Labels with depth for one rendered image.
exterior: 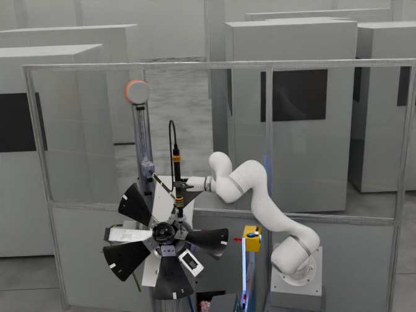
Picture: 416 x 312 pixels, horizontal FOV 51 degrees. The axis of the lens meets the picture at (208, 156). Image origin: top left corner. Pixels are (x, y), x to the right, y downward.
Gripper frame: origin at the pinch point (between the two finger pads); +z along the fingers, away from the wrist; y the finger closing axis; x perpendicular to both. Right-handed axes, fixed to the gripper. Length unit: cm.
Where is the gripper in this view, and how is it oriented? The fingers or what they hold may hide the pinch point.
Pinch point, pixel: (178, 182)
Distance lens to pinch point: 235.9
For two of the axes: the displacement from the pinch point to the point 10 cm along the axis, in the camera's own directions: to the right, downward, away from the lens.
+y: 2.0, -3.2, 9.3
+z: -9.8, -0.3, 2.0
